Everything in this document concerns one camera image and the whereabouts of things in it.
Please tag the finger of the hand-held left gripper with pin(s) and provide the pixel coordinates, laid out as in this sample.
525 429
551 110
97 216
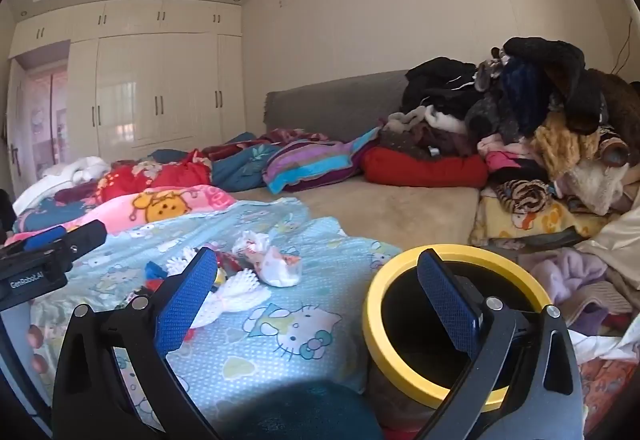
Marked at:
45 237
87 235

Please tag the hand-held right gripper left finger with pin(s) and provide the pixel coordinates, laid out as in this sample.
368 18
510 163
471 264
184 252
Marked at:
182 305

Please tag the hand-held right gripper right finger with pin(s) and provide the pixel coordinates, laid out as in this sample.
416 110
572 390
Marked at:
445 305

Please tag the small white foam net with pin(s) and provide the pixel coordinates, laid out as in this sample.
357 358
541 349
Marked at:
180 262

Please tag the blue wrapper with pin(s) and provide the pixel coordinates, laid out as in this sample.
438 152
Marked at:
155 270

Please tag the red snack packet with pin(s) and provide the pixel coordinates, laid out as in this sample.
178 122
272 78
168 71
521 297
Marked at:
231 265

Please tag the yellow rimmed black bin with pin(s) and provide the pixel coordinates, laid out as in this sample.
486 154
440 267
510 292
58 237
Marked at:
372 320

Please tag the person's left hand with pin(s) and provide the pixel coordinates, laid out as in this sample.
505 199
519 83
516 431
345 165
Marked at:
36 345

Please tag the pink cartoon bear blanket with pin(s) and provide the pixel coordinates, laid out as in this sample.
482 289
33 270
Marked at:
165 205

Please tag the red floral quilt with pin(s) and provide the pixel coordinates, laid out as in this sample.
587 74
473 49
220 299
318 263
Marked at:
150 175

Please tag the blue cartoon cat blanket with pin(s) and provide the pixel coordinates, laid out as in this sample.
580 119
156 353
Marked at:
280 345

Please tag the beige bed sheet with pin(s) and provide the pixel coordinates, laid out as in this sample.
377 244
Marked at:
390 210

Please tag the door with pink panels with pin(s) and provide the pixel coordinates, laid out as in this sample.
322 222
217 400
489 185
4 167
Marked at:
35 120

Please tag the yellow cartoon blanket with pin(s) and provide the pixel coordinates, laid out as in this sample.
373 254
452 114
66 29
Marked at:
535 222

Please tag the lilac fleece garment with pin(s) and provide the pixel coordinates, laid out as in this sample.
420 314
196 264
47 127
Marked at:
565 270

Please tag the tiger striped cloth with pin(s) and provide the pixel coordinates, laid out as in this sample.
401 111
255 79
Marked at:
525 197

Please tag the red cushion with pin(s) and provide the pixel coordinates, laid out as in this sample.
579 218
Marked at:
425 168

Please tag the beige ribbed knit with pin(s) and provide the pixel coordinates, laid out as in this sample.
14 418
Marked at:
595 300

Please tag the blue floral quilt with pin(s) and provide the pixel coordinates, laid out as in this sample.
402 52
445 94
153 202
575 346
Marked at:
240 165

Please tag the pink garment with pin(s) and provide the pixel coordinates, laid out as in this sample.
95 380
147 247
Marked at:
500 158

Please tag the dark teal cloth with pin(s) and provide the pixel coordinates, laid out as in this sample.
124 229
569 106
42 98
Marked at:
305 412

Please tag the dark brown dotted cloth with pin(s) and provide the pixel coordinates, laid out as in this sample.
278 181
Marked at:
420 140

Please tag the cream wardrobe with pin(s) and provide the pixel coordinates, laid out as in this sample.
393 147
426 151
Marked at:
150 70

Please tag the pink cartoon cloth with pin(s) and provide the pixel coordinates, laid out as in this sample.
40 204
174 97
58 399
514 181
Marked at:
605 385

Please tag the cream satin curtain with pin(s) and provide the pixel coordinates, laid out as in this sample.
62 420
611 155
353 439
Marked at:
615 240

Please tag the white fleece cloth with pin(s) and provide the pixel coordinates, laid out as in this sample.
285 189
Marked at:
440 118

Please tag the white shaggy cloth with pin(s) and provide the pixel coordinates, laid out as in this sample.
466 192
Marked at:
595 185

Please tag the purple striped blanket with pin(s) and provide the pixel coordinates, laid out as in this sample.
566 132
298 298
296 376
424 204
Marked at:
310 160

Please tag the grey speckled garment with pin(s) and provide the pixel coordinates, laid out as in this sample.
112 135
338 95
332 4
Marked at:
482 115

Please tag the maroon patterned blanket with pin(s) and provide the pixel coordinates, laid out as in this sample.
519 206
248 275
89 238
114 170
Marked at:
285 138

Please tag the tan fuzzy garment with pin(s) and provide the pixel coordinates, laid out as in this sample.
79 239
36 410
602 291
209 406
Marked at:
560 145

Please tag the black jacket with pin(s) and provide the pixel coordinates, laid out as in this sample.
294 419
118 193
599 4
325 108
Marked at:
440 80

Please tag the grey headboard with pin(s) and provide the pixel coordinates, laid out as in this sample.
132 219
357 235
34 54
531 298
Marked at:
325 105

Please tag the navy fuzzy garment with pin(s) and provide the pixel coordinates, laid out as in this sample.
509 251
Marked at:
522 85

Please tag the brown plush cloth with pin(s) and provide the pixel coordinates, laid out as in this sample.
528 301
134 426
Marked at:
620 105

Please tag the black plush garment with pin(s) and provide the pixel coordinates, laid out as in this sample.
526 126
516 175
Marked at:
550 55

